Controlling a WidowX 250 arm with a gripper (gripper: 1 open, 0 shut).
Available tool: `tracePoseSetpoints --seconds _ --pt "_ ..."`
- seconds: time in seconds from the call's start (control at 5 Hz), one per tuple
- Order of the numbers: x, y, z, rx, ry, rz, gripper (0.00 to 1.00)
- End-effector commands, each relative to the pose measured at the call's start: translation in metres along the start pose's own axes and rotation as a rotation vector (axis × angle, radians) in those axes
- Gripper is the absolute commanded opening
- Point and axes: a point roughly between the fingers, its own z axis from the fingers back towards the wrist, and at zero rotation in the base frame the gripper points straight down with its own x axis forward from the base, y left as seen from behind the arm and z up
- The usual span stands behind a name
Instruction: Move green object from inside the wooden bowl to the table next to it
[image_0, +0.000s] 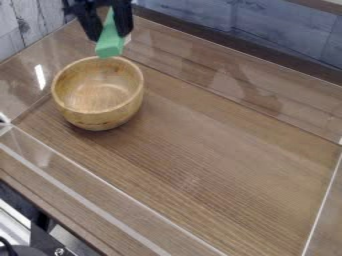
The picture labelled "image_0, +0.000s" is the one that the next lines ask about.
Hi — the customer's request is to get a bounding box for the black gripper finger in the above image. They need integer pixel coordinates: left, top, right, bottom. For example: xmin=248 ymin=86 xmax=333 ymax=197
xmin=113 ymin=0 xmax=134 ymax=37
xmin=73 ymin=0 xmax=103 ymax=42

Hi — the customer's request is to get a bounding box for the green rectangular block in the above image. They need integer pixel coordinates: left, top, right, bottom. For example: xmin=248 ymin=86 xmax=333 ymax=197
xmin=95 ymin=9 xmax=126 ymax=58

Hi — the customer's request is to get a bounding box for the wooden bowl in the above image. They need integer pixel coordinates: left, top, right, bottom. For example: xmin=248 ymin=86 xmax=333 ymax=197
xmin=51 ymin=57 xmax=145 ymax=131

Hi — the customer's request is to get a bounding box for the clear acrylic corner bracket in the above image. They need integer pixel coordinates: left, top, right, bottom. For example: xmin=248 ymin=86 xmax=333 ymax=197
xmin=122 ymin=12 xmax=134 ymax=48

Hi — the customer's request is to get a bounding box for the clear acrylic tray wall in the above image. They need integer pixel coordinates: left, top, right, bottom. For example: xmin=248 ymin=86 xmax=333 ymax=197
xmin=0 ymin=19 xmax=342 ymax=256

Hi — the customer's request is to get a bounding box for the black metal clamp bracket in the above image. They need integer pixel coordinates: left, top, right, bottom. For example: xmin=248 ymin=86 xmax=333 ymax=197
xmin=30 ymin=223 xmax=75 ymax=256

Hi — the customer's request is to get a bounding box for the black cable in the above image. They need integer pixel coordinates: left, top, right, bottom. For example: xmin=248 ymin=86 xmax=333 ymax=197
xmin=0 ymin=237 xmax=19 ymax=256

